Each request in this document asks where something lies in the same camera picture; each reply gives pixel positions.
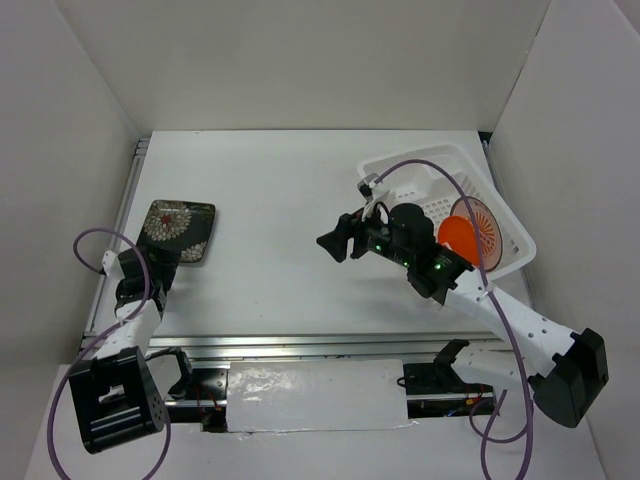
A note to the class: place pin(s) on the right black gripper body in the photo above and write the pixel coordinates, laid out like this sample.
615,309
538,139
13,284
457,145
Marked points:
380,242

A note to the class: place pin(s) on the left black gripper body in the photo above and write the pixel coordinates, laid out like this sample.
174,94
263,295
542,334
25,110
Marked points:
164,265

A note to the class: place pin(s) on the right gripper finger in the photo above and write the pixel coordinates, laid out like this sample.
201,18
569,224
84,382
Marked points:
350,228
336,244

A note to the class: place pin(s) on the orange round plate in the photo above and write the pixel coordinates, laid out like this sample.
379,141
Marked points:
458,235

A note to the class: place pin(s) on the white sunburst pattern plate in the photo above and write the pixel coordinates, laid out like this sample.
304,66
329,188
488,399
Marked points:
489,230

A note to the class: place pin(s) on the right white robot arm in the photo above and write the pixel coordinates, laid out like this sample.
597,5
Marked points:
568,369

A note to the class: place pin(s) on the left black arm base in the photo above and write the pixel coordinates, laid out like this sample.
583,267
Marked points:
191,395

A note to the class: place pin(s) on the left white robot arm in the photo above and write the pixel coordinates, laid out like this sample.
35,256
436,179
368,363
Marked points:
119,393

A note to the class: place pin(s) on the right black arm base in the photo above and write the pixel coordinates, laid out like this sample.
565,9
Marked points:
434,390

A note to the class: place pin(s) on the white plastic dish rack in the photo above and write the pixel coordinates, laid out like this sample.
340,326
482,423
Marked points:
435,177

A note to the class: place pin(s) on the black square floral plate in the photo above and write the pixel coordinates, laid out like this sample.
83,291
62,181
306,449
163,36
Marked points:
179,226

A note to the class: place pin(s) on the white foil covered panel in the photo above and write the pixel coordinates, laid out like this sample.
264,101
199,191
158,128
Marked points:
327,395

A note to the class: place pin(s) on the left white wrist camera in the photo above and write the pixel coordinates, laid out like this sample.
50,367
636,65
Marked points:
111,266

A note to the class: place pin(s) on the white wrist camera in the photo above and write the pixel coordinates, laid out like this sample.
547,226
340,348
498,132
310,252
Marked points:
374,191
111,266

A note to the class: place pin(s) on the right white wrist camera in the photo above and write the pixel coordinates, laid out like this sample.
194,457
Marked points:
374,191

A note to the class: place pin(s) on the aluminium frame rail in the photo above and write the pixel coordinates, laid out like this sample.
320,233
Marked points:
265,288

